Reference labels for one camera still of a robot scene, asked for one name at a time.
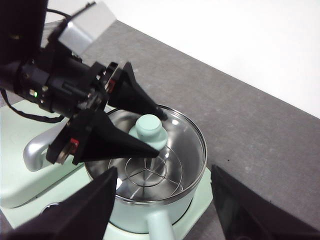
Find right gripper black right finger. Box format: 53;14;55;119
211;163;320;240

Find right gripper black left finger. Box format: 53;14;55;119
0;166;118;240

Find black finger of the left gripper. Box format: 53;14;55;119
71;111;161;166
107;61;169;122

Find glass pot lid green knob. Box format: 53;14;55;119
86;104;208;201

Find mint green breakfast machine base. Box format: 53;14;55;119
0;167;214;240

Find mint green griddle lid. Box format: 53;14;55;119
0;99;116;210

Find wire steamer rack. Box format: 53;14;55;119
107;147;186;191

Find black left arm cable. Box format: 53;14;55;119
0;87;66;123

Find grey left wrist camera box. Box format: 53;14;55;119
57;1;118;55

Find mint green pot with handle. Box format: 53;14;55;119
83;104;208;240

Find black left camera cable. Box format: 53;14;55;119
46;8;73;20

